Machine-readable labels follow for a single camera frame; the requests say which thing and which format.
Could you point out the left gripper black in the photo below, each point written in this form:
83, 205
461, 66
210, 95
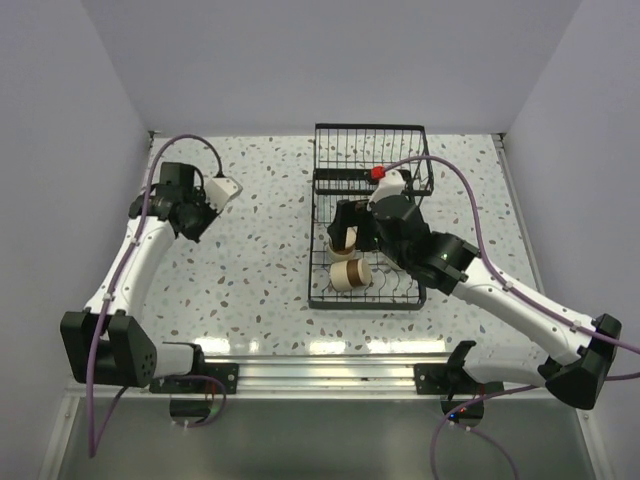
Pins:
212, 214

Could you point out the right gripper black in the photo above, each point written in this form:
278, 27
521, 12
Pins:
349, 213

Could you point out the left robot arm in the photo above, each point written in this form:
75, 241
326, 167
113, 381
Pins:
105, 342

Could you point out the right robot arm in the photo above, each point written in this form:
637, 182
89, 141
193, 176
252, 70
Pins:
572, 353

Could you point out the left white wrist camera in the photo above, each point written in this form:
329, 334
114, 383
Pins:
219, 191

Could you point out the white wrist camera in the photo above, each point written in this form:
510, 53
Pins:
219, 191
388, 183

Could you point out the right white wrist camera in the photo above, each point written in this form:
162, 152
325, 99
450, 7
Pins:
388, 183

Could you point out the black wire dish rack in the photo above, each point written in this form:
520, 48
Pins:
343, 157

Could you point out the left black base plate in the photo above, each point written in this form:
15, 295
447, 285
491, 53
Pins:
215, 378

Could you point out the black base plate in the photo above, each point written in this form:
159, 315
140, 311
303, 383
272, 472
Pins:
215, 378
440, 379

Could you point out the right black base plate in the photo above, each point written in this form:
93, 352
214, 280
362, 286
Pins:
440, 379

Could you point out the aluminium mounting rail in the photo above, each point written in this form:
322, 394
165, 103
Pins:
331, 376

